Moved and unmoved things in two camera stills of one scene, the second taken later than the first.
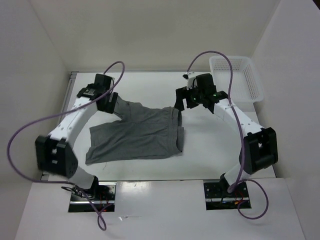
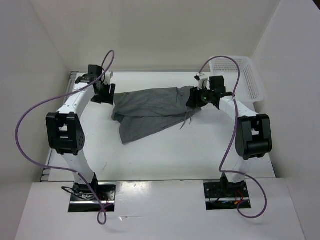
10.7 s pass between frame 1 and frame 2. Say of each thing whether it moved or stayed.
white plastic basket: stayed
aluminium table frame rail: stayed
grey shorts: moved
